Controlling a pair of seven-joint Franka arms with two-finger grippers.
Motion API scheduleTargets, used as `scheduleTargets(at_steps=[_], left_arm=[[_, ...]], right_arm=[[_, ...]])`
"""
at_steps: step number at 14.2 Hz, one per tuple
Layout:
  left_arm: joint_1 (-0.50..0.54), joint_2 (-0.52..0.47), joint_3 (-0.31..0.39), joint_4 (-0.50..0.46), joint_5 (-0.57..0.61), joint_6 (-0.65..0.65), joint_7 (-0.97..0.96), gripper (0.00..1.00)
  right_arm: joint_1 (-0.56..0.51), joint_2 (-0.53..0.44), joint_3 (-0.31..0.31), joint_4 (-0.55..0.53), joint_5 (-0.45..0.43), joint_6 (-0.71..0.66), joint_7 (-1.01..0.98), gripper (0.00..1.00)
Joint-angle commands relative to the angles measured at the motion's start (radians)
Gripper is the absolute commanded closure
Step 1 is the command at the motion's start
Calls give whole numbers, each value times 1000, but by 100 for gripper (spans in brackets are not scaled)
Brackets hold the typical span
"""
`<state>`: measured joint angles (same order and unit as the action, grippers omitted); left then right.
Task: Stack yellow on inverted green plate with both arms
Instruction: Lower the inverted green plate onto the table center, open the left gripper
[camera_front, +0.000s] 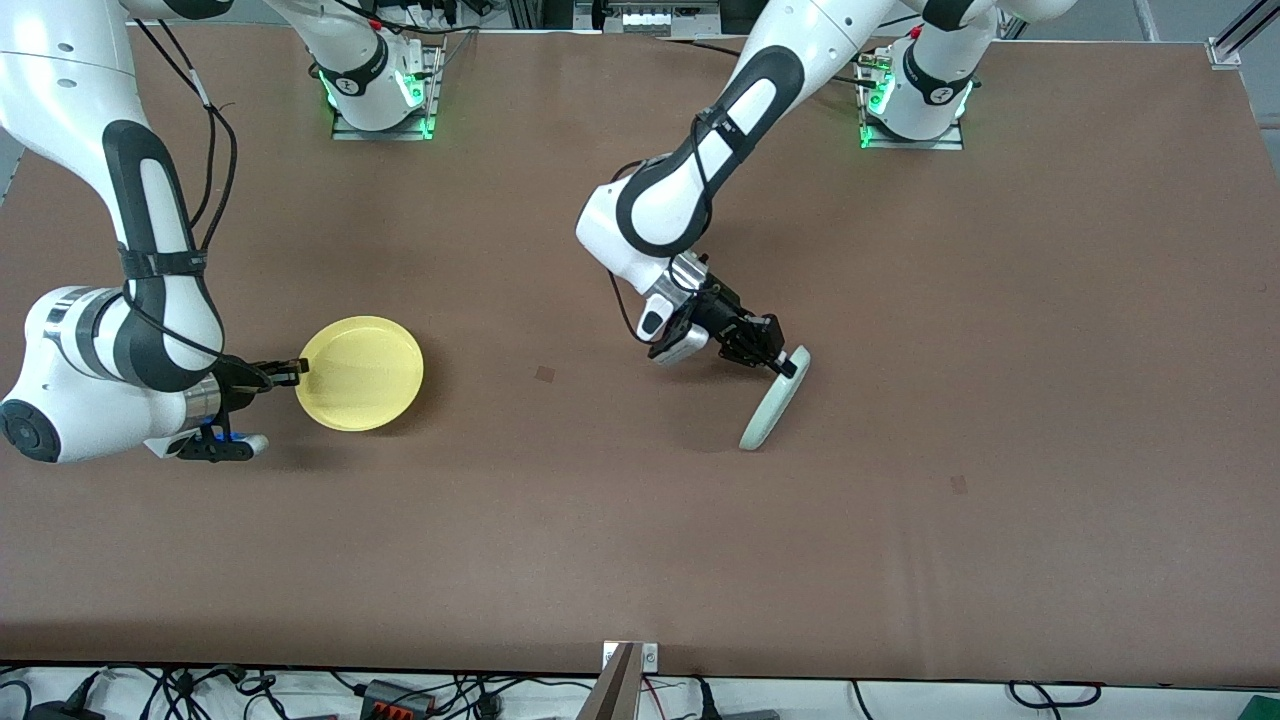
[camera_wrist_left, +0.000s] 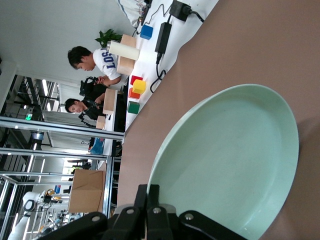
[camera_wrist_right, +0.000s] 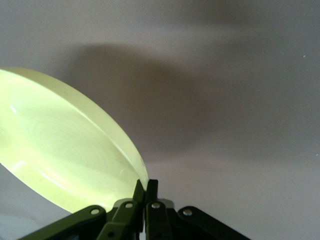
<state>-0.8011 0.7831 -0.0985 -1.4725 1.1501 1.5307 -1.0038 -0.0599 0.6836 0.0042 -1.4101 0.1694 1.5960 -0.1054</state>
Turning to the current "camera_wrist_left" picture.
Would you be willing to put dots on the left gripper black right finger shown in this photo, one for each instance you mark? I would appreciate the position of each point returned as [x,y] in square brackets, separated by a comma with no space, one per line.
[160,226]

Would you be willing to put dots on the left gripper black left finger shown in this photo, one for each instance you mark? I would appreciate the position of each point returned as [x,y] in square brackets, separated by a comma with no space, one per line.
[125,225]

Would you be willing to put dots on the pale green plate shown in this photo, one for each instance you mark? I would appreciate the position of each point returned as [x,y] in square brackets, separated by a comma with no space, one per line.
[225,162]

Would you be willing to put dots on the cardboard box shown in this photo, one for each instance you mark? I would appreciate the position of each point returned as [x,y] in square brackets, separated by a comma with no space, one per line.
[86,191]

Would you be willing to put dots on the blue bag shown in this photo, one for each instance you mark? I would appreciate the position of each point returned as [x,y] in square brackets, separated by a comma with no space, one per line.
[97,147]

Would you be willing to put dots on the white humanoid robot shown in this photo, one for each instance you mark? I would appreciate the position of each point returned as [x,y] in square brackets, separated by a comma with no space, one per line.
[27,205]

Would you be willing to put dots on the small wooden box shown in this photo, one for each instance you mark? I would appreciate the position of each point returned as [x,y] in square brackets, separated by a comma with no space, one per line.
[100,122]

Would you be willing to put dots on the green cube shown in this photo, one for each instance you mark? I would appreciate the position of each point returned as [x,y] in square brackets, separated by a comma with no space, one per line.
[133,108]

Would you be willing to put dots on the person in black shirt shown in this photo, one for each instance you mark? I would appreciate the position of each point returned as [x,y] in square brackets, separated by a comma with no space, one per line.
[90,110]

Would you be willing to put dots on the medium wooden box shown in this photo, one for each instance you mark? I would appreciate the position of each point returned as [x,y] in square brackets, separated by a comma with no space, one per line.
[110,101]

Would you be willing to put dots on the orange cube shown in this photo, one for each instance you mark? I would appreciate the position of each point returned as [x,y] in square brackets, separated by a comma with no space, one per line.
[133,94]

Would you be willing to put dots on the yellow cube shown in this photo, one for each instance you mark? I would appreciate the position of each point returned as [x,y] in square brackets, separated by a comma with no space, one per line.
[139,87]

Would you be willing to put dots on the black headset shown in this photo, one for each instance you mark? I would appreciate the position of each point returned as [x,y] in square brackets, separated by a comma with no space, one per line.
[87,86]

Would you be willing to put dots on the red cube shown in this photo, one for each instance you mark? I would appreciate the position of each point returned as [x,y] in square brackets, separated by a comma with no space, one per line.
[135,78]

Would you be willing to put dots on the large wooden box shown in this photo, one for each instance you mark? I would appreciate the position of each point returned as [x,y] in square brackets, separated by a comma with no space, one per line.
[126,67]

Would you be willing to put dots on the person in white shirt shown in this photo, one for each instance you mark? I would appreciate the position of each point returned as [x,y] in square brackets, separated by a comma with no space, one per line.
[105,62]

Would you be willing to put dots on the cream cylinder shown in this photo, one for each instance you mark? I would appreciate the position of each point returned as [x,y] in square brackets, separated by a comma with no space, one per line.
[123,50]

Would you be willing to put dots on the long black power adapter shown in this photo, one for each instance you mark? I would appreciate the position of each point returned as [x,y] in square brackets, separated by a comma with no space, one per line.
[163,37]

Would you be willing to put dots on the green potted plant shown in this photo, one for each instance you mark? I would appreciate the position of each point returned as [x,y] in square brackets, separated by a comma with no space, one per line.
[107,36]

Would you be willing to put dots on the blue cube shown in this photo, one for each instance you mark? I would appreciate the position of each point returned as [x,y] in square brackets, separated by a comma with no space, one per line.
[146,32]

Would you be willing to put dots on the brown table cover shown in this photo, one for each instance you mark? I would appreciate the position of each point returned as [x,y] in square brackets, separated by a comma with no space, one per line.
[250,50]

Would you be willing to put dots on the black power brick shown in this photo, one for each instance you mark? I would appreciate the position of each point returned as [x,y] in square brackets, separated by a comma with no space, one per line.
[179,10]

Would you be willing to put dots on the aluminium frame post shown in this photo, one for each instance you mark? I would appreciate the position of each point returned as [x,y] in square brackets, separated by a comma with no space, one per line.
[109,187]

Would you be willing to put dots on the thin aluminium frame beam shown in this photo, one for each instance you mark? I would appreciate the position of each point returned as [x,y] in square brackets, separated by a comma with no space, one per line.
[50,153]

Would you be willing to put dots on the thick aluminium frame beam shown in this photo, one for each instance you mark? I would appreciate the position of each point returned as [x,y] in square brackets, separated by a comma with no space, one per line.
[62,128]

